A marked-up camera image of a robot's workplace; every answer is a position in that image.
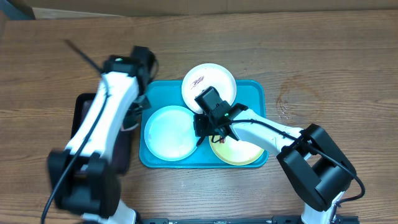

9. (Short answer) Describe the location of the light blue plate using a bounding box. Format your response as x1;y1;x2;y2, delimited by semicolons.
144;105;199;161

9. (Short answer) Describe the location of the yellow green plate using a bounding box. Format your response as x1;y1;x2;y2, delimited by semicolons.
209;136;264;166

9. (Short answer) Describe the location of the white plate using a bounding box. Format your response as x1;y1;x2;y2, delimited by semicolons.
182;63;237;114

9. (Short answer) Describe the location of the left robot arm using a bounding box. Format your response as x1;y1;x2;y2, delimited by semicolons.
40;42;159;223

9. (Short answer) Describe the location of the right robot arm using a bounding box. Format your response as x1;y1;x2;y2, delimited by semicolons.
193;86;357;223

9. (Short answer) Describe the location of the black rectangular tray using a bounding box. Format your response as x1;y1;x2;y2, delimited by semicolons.
71;93;132;175

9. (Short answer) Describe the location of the teal plastic tray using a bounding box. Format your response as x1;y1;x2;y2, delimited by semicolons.
139;80;266;169

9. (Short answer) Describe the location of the cardboard backdrop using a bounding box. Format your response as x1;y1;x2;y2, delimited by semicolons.
23;0;397;16

